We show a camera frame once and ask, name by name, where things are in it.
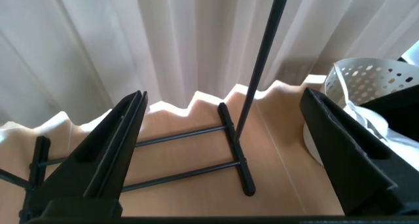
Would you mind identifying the black clothes rack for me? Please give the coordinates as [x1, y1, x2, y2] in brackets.
[0, 0, 292, 223]

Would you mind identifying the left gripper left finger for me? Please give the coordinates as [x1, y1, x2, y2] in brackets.
[27, 90, 149, 218]

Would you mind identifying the white laundry basket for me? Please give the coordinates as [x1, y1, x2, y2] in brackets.
[302, 57, 419, 168]

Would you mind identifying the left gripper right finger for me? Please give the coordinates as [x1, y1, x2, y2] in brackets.
[299, 87, 419, 217]

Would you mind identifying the beige curtain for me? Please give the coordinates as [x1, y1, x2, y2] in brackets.
[0, 0, 419, 130]

